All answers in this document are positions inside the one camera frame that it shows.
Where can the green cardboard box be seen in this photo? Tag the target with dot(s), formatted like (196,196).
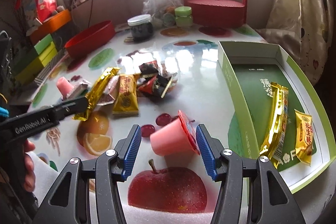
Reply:
(252,98)

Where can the dark-filled jar with white lid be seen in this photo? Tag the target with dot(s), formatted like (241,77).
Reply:
(141,29)

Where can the person's left hand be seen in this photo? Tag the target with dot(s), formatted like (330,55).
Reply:
(29,161)

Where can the small yellow candy packet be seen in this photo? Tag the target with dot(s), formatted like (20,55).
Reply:
(304,137)

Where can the yellow-green box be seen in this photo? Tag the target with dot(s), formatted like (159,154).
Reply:
(34,64)

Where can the white red-print candy packet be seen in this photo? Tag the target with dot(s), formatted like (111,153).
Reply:
(80,89)

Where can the long gold snack packet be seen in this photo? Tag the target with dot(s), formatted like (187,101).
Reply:
(99,92)
(277,124)

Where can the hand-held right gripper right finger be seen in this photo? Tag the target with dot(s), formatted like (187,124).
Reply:
(204,148)

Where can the orange yellow snack packet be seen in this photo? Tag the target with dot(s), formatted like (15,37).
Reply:
(126,98)

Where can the light green box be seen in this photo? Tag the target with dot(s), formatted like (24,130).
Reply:
(44,45)

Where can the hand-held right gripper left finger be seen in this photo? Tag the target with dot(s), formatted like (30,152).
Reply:
(132,145)

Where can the red black candy wrapper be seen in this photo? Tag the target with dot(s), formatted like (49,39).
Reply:
(147,86)

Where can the striped box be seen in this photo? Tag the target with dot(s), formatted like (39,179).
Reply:
(52,64)

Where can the pink brown snack packet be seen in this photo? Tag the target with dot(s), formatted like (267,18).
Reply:
(110,92)

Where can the small pale jar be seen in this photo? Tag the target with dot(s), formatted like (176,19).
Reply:
(168,19)

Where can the pink jelly cup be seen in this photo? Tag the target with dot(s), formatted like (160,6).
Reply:
(64,87)
(170,138)

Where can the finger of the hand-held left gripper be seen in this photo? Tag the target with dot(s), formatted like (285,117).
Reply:
(76,107)

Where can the colourful printed bag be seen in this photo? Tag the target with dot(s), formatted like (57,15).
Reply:
(25,6)

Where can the cream patterned curtain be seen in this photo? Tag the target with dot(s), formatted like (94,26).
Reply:
(299,16)

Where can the orange storage box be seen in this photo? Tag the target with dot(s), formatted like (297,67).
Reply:
(52,23)

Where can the black gold-edged candy wrapper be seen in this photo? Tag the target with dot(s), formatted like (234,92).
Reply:
(162,86)

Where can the green lidded jar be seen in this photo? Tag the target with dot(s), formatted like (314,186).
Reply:
(183,16)

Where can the clear plastic candy bag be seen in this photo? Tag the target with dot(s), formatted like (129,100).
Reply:
(170,74)

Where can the red round bowl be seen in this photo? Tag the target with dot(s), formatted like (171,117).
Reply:
(89,37)

